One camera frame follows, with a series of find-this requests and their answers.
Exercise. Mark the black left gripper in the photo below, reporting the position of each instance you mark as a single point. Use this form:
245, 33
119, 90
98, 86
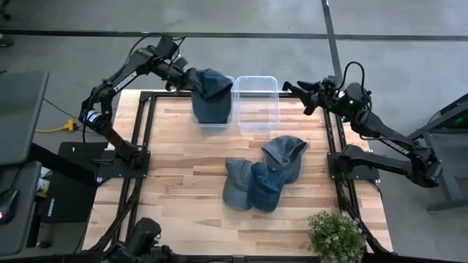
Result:
175, 75

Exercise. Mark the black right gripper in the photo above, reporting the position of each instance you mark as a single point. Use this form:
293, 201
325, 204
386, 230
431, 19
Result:
328, 95

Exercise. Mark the very dark navy cap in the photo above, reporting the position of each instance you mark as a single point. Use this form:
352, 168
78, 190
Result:
214, 84

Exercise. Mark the grey cap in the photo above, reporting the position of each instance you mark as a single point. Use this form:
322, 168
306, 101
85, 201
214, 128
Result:
283, 149

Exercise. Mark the dark blue denim cap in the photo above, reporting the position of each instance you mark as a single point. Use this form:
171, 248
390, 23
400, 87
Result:
265, 190

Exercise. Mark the grey-blue cap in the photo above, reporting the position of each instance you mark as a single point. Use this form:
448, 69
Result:
234, 186

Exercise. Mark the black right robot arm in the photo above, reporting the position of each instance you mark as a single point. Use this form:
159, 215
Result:
395, 142

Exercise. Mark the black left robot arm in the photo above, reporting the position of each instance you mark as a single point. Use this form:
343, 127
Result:
124, 78

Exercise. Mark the clear plastic container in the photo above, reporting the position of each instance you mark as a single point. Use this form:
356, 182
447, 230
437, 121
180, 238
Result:
214, 128
257, 106

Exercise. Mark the green plant with white flowers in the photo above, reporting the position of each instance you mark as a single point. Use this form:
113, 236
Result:
336, 237

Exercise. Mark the dark grey side table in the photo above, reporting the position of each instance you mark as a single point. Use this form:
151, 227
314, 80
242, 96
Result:
446, 146

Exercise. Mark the black diagonal bar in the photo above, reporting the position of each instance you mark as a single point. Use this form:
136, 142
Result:
62, 164

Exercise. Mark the black bag with white print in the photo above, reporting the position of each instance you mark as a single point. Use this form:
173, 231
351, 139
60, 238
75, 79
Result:
69, 201

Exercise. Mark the dark grey desk panel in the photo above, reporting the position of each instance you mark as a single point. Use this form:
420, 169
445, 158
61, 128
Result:
20, 113
27, 226

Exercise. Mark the yellow white small box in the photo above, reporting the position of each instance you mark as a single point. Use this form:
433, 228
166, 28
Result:
44, 184

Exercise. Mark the black computer mouse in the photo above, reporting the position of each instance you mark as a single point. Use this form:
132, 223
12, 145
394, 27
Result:
7, 206

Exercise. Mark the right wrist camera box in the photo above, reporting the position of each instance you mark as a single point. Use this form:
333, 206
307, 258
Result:
330, 83

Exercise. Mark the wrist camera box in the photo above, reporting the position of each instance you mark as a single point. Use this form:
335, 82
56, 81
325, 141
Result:
167, 46
330, 83

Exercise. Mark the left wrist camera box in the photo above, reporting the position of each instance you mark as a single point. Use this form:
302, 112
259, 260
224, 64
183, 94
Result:
167, 46

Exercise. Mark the black aluminium table frame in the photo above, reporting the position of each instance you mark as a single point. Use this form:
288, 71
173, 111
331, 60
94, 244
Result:
148, 109

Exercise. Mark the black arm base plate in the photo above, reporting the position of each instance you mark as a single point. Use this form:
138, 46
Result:
369, 175
80, 153

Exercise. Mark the black camera device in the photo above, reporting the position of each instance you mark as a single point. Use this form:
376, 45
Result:
146, 237

